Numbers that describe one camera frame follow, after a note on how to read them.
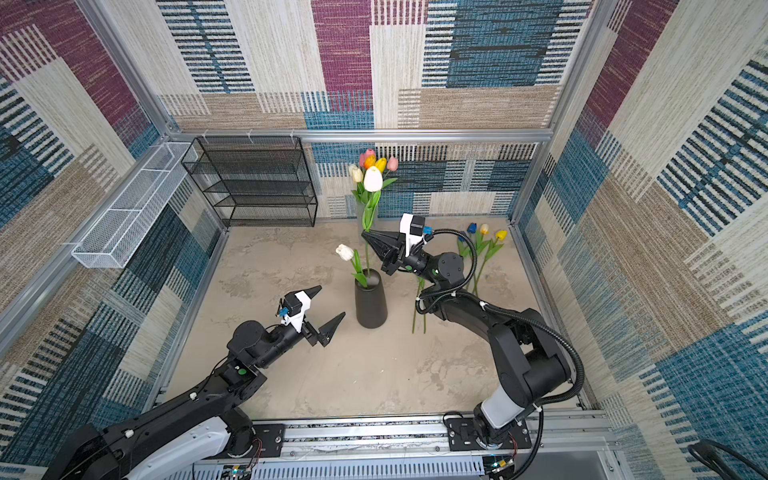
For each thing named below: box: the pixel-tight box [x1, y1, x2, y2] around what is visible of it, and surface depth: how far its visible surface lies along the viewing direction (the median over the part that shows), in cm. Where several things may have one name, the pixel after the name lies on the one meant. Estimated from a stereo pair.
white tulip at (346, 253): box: [336, 244, 367, 288], surface depth 74 cm
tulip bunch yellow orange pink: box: [359, 148, 399, 189], surface depth 95 cm
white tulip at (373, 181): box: [362, 166, 384, 270], surface depth 56 cm
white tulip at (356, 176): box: [349, 164, 364, 205], surface depth 91 cm
